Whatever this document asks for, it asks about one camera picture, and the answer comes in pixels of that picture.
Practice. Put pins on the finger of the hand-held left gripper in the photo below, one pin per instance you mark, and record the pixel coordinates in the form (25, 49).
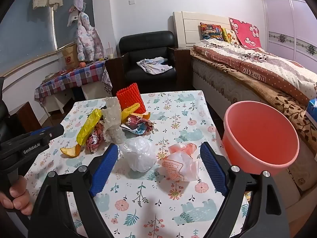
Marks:
(57, 131)
(37, 132)

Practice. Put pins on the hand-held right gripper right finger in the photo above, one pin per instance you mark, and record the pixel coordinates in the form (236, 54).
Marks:
(213, 169)

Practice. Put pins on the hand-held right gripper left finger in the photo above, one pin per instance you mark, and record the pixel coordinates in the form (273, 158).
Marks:
(104, 169)

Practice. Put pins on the red foil-backed paper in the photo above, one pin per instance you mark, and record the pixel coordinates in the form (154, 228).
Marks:
(95, 141)

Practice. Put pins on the yellow plastic bag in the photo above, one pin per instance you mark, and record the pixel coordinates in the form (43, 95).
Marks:
(88, 126)

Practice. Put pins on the orange and white plastic wrapper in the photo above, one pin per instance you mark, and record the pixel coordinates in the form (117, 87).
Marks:
(180, 166)

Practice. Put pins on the white plastic bag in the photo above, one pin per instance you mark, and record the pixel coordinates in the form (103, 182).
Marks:
(138, 156)

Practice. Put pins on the pink plastic bucket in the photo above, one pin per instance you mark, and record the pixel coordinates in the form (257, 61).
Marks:
(260, 133)

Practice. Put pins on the person's left hand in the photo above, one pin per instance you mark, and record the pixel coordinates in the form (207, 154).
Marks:
(21, 195)

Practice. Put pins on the brown wooden board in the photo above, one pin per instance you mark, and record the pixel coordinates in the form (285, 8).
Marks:
(28, 116)

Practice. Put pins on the orange peel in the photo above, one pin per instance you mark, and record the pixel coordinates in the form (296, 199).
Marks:
(145, 116)
(70, 151)

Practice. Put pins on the white side table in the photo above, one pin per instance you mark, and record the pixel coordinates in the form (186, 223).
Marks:
(57, 99)

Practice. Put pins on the clear bubble wrap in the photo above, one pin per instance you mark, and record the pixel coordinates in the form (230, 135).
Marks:
(111, 119)

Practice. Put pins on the crumpled colourful printed paper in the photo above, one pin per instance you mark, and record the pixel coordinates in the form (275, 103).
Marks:
(138, 127)

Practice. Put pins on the floral bear print tablecloth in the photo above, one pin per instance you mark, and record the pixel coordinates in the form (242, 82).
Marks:
(153, 195)

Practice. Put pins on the plaid tablecloth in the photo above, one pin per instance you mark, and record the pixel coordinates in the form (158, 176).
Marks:
(71, 76)

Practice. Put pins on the orange fruit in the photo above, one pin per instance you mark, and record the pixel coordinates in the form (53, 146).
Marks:
(82, 64)

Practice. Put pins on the brown paper bag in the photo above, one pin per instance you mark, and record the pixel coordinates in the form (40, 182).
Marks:
(69, 57)

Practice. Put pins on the orange foam mesh sleeve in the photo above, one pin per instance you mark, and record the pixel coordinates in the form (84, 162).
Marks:
(131, 96)

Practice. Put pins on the quilted mattress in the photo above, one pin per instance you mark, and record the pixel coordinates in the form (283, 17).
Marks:
(210, 76)

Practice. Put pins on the plastic drink cup with straw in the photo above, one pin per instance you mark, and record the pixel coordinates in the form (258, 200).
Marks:
(109, 53)

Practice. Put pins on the printed puffer jacket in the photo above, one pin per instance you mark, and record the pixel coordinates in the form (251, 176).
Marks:
(88, 39)

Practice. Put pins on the brown leaf pattern blanket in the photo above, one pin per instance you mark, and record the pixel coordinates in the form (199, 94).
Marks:
(284, 104)

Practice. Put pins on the window with blue blind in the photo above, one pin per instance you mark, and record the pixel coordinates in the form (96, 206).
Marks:
(24, 29)

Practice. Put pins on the white and pink hanging cloth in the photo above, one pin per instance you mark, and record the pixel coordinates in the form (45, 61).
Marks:
(73, 17)

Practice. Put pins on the blue tissue box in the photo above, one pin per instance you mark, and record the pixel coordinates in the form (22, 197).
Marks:
(312, 110)

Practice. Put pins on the white printed cloth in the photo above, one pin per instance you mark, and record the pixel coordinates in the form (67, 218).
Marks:
(153, 65)

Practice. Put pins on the floral patchwork quilt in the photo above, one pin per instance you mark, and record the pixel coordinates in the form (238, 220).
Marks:
(267, 62)

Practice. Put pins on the black leather armchair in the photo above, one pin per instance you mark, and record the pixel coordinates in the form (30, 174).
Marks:
(148, 42)

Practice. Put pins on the pink hanging hat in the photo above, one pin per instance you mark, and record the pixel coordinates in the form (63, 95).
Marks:
(79, 0)

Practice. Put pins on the yellow floral pillow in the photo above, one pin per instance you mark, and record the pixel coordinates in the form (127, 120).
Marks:
(231, 36)

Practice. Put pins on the colourful printed pillow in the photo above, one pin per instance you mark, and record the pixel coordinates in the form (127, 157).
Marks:
(210, 31)

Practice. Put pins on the pink flower print pillow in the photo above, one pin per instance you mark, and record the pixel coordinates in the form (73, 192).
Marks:
(245, 32)

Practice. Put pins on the bed with patterned quilts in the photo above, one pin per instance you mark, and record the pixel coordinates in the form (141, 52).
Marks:
(188, 27)

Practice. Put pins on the lilac wardrobe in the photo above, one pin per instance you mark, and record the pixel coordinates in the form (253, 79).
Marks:
(279, 12)

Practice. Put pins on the white wall socket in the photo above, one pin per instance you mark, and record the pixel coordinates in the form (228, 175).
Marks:
(132, 2)

